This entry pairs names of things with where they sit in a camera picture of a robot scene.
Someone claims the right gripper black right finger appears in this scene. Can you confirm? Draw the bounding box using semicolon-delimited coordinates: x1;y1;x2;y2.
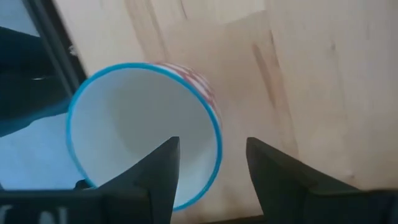
246;137;361;224

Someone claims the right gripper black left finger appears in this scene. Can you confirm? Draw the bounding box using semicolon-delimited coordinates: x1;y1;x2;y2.
98;136;181;224

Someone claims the red white patterned mug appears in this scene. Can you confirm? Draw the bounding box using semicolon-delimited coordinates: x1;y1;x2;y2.
65;62;223;212

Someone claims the black metal table frame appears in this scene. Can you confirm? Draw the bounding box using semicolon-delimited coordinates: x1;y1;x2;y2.
23;0;88;94

